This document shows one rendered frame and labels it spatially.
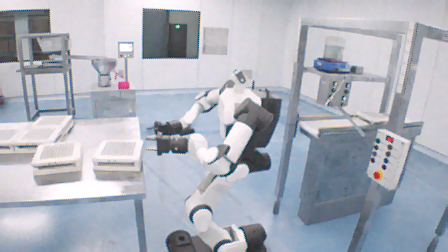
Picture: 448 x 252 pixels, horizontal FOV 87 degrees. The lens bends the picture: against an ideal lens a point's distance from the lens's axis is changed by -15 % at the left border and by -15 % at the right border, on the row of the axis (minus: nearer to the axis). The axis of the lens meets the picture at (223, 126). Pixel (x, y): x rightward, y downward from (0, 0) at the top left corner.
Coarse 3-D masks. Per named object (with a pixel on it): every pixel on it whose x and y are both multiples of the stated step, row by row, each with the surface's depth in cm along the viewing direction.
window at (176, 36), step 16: (144, 16) 597; (160, 16) 611; (176, 16) 624; (192, 16) 639; (144, 32) 609; (160, 32) 623; (176, 32) 638; (192, 32) 652; (144, 48) 622; (160, 48) 636; (176, 48) 651; (192, 48) 666
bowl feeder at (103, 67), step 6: (102, 60) 386; (108, 60) 389; (114, 60) 368; (96, 66) 359; (102, 66) 359; (108, 66) 363; (102, 72) 368; (108, 72) 373; (120, 72) 379; (102, 78) 371; (108, 78) 376; (102, 84) 374; (108, 84) 379
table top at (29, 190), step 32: (0, 128) 176; (96, 128) 190; (128, 128) 194; (0, 160) 134; (32, 160) 138; (0, 192) 107; (32, 192) 111; (64, 192) 115; (96, 192) 118; (128, 192) 120
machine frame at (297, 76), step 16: (432, 32) 113; (416, 48) 113; (384, 96) 252; (400, 96) 122; (288, 112) 223; (384, 112) 255; (400, 112) 123; (288, 128) 225; (400, 128) 127; (288, 144) 229; (288, 160) 235; (368, 192) 144; (368, 208) 144; (368, 224) 147; (352, 240) 155; (432, 240) 202
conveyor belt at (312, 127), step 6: (318, 120) 228; (324, 120) 229; (330, 120) 231; (336, 120) 232; (342, 120) 233; (348, 120) 234; (354, 120) 236; (408, 120) 251; (300, 126) 221; (306, 126) 214; (312, 126) 212; (318, 126) 213; (324, 126) 214; (330, 126) 215; (312, 132) 206; (318, 132) 201; (324, 132) 203
